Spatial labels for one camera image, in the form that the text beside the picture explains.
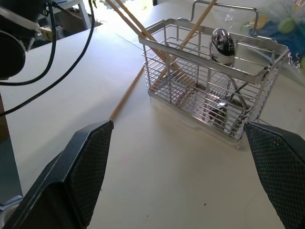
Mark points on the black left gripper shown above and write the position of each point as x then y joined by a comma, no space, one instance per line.
21,7

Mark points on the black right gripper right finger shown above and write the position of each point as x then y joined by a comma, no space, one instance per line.
283,171

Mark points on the metal spoon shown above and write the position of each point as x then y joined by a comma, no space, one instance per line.
222,47

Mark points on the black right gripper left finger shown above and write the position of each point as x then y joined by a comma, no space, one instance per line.
71,181

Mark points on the wooden chopstick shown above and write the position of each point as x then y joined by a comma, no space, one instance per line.
198,23
127,94
133,16
119,11

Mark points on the brown cardboard box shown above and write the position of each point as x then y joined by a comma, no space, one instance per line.
71,20

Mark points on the clear bag of colourful items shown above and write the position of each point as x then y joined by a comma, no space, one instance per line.
288,23

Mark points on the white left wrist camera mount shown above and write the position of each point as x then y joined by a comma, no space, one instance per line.
20,21

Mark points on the white background table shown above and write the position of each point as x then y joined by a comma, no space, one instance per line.
82,12

